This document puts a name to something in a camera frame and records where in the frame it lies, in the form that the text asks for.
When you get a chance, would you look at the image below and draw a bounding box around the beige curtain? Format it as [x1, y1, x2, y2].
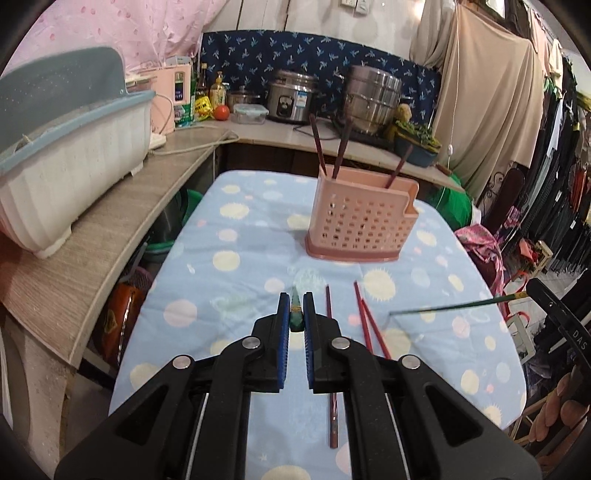
[411, 0, 548, 199]

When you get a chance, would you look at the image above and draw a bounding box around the clear plastic food container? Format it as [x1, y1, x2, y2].
[232, 104, 269, 125]

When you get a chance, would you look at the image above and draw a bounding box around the white power cord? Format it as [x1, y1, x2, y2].
[152, 129, 241, 158]

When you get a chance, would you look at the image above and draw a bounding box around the person's right hand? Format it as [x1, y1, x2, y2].
[526, 367, 591, 444]

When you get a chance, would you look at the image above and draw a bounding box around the pink kitchen appliance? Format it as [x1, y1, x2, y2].
[139, 65, 192, 134]

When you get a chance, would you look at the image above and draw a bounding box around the dark metal chair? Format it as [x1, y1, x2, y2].
[478, 166, 527, 236]

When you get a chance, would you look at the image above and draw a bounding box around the small steel pot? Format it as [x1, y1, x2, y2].
[226, 87, 262, 109]

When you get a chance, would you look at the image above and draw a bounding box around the wooden counter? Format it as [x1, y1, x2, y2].
[0, 117, 465, 370]

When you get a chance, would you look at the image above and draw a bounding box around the pink patterned cloth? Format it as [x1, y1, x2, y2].
[455, 224, 506, 296]

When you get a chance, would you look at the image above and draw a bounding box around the pink perforated utensil holder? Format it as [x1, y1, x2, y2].
[305, 165, 420, 264]

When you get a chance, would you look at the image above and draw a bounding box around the green bag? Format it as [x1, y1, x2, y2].
[425, 171, 483, 232]

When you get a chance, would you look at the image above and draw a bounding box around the white dish drainer grey lid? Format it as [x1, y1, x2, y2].
[0, 46, 157, 259]

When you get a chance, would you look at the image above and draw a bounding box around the steel steamer pot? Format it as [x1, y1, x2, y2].
[342, 65, 403, 134]

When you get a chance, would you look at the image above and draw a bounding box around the red chopstick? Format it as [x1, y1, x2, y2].
[360, 299, 393, 361]
[353, 281, 376, 355]

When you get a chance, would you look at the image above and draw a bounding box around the blue planter with greens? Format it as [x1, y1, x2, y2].
[392, 121, 443, 168]

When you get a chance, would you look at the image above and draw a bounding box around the steel rice cooker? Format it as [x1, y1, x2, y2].
[268, 69, 319, 124]

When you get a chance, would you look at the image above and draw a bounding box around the green chopstick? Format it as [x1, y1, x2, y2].
[389, 292, 528, 317]
[289, 286, 305, 333]

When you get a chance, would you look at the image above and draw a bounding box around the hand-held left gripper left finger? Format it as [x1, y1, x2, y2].
[54, 292, 291, 480]

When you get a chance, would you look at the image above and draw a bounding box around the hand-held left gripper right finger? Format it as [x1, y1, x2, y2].
[302, 292, 541, 480]

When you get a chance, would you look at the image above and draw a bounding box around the small wooden stool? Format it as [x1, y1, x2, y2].
[522, 237, 555, 278]

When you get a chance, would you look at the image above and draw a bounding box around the orange bag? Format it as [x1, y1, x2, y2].
[99, 281, 148, 365]

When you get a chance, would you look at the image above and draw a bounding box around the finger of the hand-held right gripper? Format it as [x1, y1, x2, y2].
[526, 277, 570, 324]

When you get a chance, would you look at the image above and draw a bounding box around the white cable with switch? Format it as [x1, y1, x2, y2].
[445, 0, 462, 167]

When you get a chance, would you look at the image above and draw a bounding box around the navy floral cloth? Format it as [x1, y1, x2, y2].
[199, 30, 441, 134]

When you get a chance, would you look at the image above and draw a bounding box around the row of hanging clothes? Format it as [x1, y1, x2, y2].
[517, 0, 591, 273]

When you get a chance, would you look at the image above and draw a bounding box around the pink floral sheet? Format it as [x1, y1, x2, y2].
[9, 0, 232, 88]

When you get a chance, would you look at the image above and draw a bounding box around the blue planet print tablecloth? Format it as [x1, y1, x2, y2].
[108, 170, 527, 480]

